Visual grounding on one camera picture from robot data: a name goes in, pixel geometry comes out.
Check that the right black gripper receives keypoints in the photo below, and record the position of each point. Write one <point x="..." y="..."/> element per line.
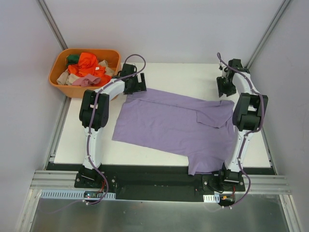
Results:
<point x="227" y="85"/>

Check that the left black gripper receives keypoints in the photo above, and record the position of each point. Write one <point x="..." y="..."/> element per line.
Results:
<point x="136" y="84"/>

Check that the purple t shirt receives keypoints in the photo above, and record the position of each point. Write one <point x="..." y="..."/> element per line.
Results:
<point x="200" y="130"/>

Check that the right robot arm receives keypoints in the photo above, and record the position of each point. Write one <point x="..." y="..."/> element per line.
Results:
<point x="248" y="117"/>

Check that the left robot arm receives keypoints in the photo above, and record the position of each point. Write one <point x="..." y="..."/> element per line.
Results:
<point x="94" y="115"/>

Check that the pink t shirt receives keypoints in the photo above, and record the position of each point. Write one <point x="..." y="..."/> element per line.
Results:
<point x="88" y="80"/>

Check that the orange t shirt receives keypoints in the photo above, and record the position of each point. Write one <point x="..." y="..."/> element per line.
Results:
<point x="88" y="64"/>

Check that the green t shirt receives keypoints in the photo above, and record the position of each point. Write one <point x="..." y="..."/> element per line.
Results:
<point x="72" y="59"/>

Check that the orange plastic bin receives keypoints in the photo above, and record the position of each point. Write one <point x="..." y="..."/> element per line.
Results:
<point x="113" y="58"/>

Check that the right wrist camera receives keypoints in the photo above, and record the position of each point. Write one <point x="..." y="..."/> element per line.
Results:
<point x="221" y="66"/>

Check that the left aluminium frame post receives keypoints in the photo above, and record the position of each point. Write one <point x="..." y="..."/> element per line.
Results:
<point x="52" y="23"/>

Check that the aluminium frame post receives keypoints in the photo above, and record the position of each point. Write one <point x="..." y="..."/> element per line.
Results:
<point x="52" y="23"/>
<point x="270" y="28"/>

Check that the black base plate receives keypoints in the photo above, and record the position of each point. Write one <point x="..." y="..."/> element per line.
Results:
<point x="153" y="183"/>

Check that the right aluminium frame post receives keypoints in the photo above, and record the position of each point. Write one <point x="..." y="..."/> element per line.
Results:
<point x="270" y="28"/>

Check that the right white cable duct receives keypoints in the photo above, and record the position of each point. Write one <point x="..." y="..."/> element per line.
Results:
<point x="215" y="198"/>

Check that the white cable duct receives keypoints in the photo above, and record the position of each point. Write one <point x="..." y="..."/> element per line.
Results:
<point x="76" y="195"/>
<point x="215" y="198"/>

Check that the left white cable duct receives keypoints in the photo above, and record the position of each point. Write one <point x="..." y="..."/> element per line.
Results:
<point x="76" y="195"/>

